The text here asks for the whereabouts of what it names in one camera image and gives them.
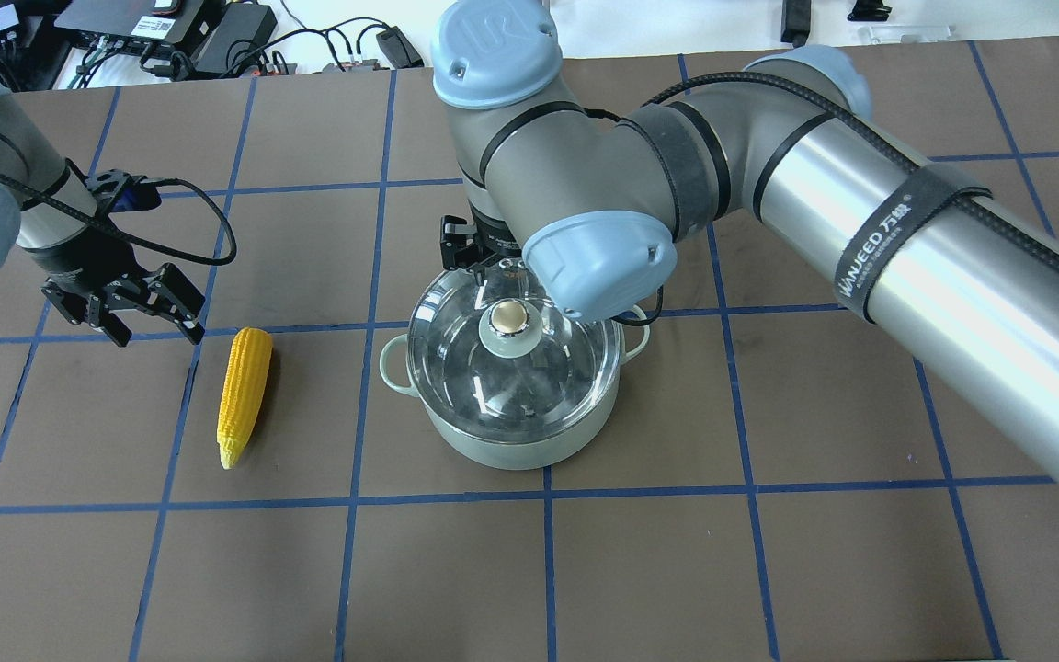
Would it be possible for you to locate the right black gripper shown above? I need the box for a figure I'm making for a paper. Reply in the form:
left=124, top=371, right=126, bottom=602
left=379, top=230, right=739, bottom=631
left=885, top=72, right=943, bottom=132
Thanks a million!
left=438, top=215, right=521, bottom=288

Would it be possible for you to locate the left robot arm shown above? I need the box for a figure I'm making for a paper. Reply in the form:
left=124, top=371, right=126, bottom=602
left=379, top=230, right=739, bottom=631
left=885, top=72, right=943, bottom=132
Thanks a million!
left=0, top=83, right=236, bottom=347

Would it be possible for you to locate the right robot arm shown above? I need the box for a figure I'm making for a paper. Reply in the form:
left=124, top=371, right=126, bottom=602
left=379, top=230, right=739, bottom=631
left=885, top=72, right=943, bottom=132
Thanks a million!
left=430, top=1, right=1059, bottom=483

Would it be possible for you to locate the brown table mat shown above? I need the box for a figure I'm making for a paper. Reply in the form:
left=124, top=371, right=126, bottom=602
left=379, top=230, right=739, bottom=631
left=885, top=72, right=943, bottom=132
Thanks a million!
left=0, top=70, right=1059, bottom=661

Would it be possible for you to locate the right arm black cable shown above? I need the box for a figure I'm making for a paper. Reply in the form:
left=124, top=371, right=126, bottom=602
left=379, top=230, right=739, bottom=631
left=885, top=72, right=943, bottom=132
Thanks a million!
left=585, top=72, right=1059, bottom=325

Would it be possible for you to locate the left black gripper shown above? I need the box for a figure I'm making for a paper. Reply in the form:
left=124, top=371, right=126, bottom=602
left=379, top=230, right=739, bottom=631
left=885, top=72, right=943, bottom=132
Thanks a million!
left=41, top=248, right=205, bottom=348

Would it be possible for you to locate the glass pot lid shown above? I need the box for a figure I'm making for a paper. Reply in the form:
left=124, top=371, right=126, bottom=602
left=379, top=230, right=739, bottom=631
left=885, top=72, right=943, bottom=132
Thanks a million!
left=407, top=260, right=623, bottom=444

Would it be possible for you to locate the pale green steel pot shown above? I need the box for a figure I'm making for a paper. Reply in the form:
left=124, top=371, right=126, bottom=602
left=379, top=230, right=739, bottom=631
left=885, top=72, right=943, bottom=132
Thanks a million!
left=379, top=258, right=651, bottom=471

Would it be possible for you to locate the yellow corn cob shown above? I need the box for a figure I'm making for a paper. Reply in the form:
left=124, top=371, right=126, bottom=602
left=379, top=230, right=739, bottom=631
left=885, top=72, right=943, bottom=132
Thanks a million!
left=215, top=327, right=273, bottom=470

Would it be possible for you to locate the black power adapter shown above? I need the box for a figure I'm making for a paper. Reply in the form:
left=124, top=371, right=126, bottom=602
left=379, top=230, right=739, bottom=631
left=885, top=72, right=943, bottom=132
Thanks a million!
left=375, top=26, right=425, bottom=70

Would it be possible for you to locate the black electronics box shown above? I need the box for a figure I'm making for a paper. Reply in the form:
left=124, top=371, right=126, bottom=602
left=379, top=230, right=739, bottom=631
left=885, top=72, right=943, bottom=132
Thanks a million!
left=51, top=0, right=279, bottom=79

